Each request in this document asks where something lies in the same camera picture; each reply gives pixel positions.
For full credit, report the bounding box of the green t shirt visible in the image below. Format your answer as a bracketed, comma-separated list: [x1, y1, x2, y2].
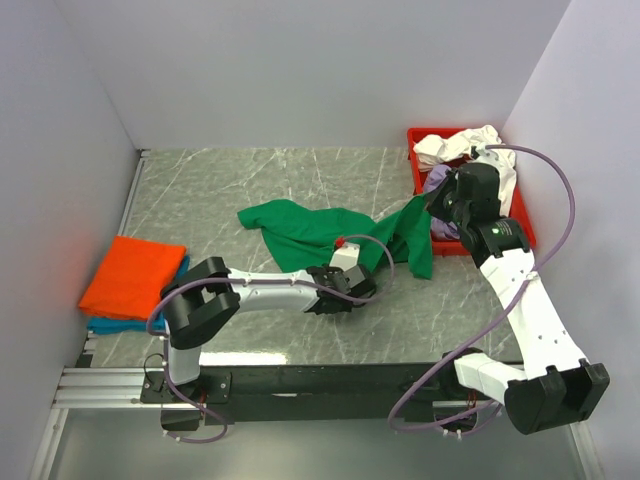
[237, 196, 433, 279]

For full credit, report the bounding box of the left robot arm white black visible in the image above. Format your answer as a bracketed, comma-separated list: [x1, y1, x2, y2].
[159, 257, 377, 386]

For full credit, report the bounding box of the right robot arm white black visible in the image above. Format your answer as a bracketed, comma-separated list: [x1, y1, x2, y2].
[425, 162, 610, 435]

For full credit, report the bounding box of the lilac t shirt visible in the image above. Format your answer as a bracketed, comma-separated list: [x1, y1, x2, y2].
[423, 164, 459, 241]

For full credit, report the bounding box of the white t shirt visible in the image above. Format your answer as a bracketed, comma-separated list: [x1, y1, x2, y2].
[410, 125, 517, 216]

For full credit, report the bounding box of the red plastic bin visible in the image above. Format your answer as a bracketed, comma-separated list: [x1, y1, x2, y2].
[406, 127, 537, 256]

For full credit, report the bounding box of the folded teal t shirt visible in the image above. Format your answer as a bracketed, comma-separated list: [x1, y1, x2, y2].
[87, 255, 191, 335]

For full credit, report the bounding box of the folded orange t shirt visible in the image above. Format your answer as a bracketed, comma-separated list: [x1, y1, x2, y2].
[78, 236, 187, 321]

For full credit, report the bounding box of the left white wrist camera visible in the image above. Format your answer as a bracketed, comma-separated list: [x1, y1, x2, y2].
[329, 237, 360, 271]

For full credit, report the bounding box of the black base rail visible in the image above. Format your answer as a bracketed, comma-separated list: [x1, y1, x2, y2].
[54, 362, 501, 431]

